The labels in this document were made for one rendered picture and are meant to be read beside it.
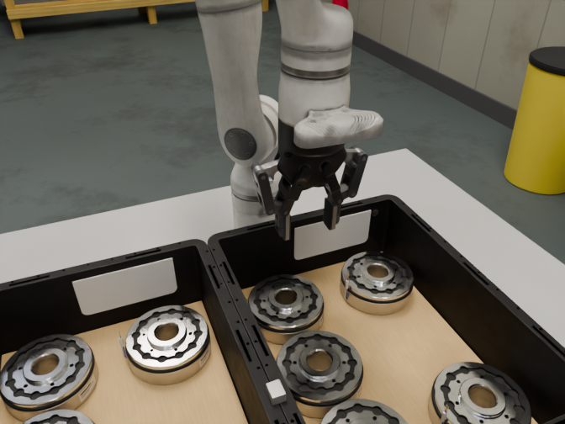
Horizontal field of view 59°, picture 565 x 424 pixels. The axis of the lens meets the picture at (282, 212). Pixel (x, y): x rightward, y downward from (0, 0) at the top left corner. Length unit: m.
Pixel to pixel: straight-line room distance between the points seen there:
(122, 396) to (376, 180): 0.84
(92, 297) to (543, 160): 2.34
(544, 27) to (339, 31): 2.85
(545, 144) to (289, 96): 2.24
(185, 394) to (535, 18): 3.02
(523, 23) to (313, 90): 2.95
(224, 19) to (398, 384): 0.52
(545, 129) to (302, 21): 2.24
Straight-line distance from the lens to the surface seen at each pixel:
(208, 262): 0.64
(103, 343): 0.71
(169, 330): 0.67
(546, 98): 2.60
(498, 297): 0.64
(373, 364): 0.66
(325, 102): 0.50
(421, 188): 1.26
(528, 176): 2.77
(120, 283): 0.68
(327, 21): 0.48
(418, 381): 0.65
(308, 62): 0.49
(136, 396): 0.64
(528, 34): 3.38
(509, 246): 1.13
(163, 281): 0.69
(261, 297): 0.68
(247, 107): 0.75
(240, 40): 0.73
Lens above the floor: 1.34
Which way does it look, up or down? 34 degrees down
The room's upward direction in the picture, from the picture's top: straight up
